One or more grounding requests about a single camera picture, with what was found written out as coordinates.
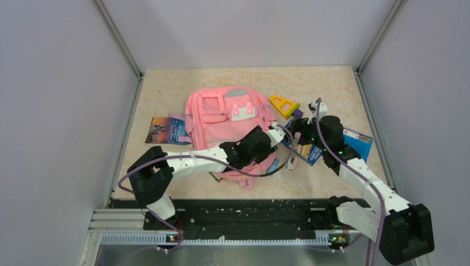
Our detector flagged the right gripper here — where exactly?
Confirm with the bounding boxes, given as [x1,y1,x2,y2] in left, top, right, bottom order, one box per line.
[283,115,329,151]

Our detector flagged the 91-Storey Treehouse book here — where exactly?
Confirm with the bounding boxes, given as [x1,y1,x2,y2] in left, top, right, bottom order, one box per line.
[285,119,323,166]

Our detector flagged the pink student backpack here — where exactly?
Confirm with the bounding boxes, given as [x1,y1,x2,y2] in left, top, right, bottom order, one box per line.
[185,88,276,190]

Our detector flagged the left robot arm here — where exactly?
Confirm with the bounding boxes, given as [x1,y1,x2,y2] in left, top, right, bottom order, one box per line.
[123,122,294,229]

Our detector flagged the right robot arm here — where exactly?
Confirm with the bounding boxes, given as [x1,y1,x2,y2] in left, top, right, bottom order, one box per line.
[288,115,435,265]

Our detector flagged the purple toy cube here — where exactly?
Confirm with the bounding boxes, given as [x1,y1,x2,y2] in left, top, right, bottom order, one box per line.
[292,109,303,119]

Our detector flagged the yellow toy triangle block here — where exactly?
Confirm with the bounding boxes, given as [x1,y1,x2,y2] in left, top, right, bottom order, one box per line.
[269,95,300,119]

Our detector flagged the white pink eraser case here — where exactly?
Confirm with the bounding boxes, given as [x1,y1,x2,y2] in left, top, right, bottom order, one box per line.
[286,151,297,171]

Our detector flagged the green picture book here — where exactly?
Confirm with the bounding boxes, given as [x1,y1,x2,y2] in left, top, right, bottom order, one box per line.
[209,172,223,183]

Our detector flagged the blue back-cover book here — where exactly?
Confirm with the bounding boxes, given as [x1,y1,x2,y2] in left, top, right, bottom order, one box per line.
[343,127,374,162]

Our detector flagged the Jane Eyre book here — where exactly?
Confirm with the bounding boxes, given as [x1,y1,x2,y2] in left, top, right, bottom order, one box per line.
[145,116,193,151]

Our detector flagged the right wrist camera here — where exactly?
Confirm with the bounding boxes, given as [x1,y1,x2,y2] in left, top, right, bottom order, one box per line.
[308,101,328,124]

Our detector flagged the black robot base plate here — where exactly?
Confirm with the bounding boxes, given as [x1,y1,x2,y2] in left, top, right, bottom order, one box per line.
[108,198,351,232]

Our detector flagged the aluminium frame rail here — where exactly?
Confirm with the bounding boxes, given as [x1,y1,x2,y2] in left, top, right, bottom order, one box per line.
[91,0,143,79]

